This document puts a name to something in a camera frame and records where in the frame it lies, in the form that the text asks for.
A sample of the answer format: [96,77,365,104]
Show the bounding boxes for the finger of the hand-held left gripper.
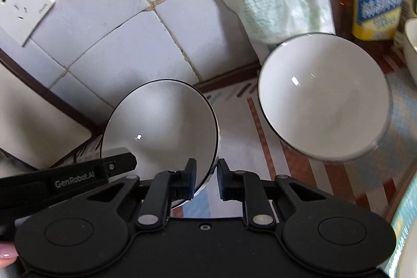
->
[99,148,137,176]

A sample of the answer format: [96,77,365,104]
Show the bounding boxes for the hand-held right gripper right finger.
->
[217,158,328,230]

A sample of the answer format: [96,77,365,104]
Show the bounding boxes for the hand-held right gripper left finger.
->
[86,158,198,231]

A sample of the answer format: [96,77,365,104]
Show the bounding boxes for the white ribbed bowl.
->
[101,79,222,208]
[257,33,392,164]
[403,17,417,86]

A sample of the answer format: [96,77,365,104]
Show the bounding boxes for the white cutting board dark rim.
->
[0,49,102,172]

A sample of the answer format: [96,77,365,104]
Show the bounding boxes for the white wall socket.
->
[0,0,57,47]

